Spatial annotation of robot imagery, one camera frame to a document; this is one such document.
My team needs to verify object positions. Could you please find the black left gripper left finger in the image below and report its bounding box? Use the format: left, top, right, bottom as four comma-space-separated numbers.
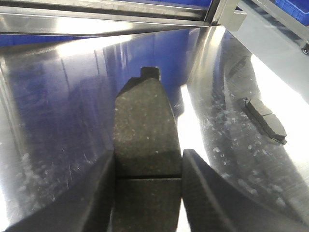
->
7, 150, 115, 232

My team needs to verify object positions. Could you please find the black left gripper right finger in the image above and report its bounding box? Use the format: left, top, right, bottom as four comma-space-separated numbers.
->
182, 149, 309, 232

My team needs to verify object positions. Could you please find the grey brake pad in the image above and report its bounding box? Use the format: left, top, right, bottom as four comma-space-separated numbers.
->
244, 98, 287, 144
112, 67, 182, 232

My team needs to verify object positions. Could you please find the stainless steel rack frame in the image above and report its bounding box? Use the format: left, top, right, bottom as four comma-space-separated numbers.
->
0, 0, 247, 36

